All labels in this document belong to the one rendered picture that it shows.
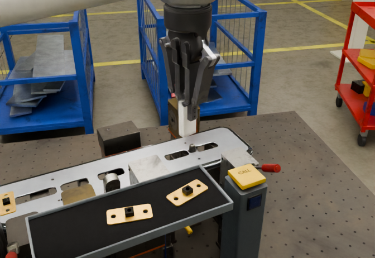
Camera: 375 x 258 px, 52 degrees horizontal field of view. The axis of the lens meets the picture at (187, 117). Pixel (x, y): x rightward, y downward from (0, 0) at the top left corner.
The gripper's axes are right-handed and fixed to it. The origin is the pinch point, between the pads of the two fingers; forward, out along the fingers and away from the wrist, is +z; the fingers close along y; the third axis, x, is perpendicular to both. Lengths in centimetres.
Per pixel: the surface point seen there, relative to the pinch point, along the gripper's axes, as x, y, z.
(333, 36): -442, 220, 131
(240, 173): -12.8, -2.5, 17.6
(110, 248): 19.1, -2.6, 17.5
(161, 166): -5.1, 15.9, 22.7
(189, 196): 0.4, -1.2, 17.4
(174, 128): -32, 45, 36
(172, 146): -22, 34, 34
